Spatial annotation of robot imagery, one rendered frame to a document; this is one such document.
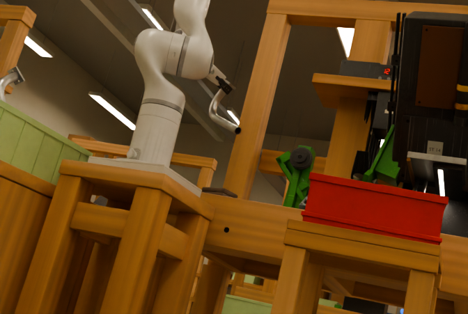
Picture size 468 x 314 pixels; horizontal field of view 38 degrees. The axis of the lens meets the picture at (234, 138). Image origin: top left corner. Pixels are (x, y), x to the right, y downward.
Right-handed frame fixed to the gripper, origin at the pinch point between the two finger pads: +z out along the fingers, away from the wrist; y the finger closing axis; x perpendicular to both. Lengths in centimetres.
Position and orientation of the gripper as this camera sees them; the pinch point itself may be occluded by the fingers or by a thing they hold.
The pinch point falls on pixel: (224, 87)
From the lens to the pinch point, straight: 269.9
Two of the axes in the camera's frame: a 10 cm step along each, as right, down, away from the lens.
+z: 5.6, 5.5, 6.1
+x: -6.7, 7.4, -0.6
